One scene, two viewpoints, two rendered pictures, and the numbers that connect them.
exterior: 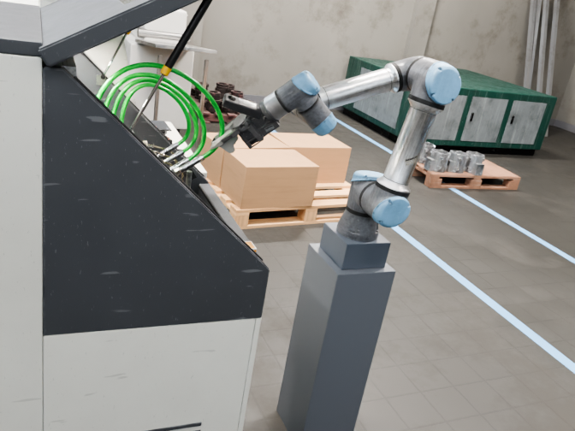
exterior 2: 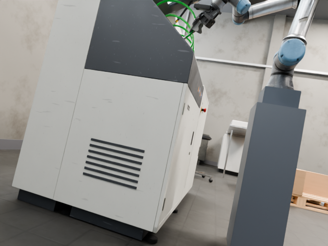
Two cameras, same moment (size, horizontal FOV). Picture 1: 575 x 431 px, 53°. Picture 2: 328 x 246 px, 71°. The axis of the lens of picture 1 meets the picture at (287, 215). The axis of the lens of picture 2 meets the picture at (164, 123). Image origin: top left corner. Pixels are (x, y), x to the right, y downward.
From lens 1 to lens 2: 1.45 m
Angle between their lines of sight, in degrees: 47
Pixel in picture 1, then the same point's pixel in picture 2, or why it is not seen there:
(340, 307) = (260, 128)
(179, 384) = (136, 116)
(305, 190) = (296, 183)
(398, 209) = (295, 46)
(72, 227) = (106, 17)
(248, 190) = not seen: hidden behind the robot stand
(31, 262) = (88, 31)
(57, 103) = not seen: outside the picture
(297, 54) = (313, 161)
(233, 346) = (168, 99)
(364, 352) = (284, 175)
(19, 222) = (89, 14)
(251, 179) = not seen: hidden behind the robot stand
